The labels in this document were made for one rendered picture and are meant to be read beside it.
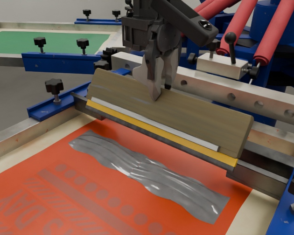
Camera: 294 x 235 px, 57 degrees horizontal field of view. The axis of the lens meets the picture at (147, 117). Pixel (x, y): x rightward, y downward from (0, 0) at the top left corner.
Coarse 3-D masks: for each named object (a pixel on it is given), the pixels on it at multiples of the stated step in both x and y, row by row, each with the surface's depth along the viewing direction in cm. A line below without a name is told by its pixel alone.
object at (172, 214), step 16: (160, 160) 57; (176, 160) 57; (192, 160) 57; (192, 176) 53; (208, 176) 53; (224, 176) 53; (128, 192) 49; (144, 192) 49; (224, 192) 49; (240, 192) 49; (144, 208) 46; (160, 208) 46; (176, 208) 46; (224, 208) 46; (176, 224) 44; (192, 224) 44; (208, 224) 44; (224, 224) 44
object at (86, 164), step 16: (80, 128) 67; (96, 128) 67; (112, 128) 67; (128, 128) 67; (64, 144) 62; (128, 144) 62; (144, 144) 62; (160, 144) 62; (32, 160) 57; (48, 160) 57; (64, 160) 57; (80, 160) 57; (96, 160) 57; (0, 176) 53; (16, 176) 53; (96, 176) 53; (112, 176) 53; (0, 192) 49
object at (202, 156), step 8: (96, 112) 61; (104, 112) 60; (112, 120) 59; (120, 120) 58; (136, 128) 55; (152, 136) 53; (160, 136) 52; (168, 144) 51; (176, 144) 50; (192, 152) 49; (208, 160) 47; (216, 160) 46; (224, 168) 46; (232, 168) 45
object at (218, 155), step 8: (88, 104) 63; (96, 104) 61; (112, 112) 59; (128, 120) 57; (136, 120) 56; (144, 128) 54; (152, 128) 53; (168, 136) 51; (176, 136) 51; (184, 144) 50; (192, 144) 49; (200, 152) 48; (208, 152) 47; (216, 152) 47; (224, 160) 46; (232, 160) 45
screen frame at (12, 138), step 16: (64, 112) 68; (80, 112) 73; (16, 128) 61; (32, 128) 62; (48, 128) 66; (256, 128) 61; (272, 128) 61; (0, 144) 57; (16, 144) 60; (272, 144) 59; (288, 144) 57
